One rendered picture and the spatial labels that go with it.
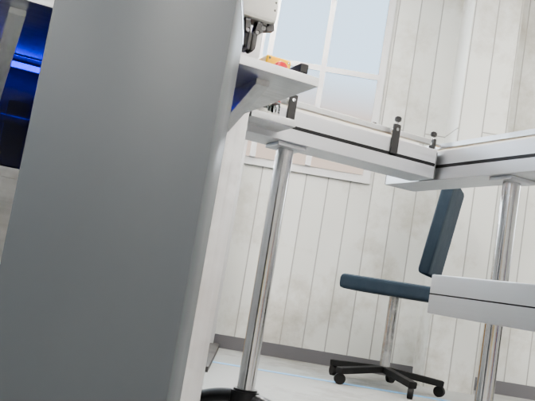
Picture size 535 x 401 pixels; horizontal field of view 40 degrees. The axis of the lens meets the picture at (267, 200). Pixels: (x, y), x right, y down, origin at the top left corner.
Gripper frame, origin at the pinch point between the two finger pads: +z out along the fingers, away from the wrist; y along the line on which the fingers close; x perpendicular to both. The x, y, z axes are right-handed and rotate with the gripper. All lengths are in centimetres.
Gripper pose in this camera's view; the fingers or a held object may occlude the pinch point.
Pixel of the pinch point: (248, 43)
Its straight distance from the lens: 167.7
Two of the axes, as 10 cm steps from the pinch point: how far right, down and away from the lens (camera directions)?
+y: -8.9, -1.9, -4.0
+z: -1.6, 9.8, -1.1
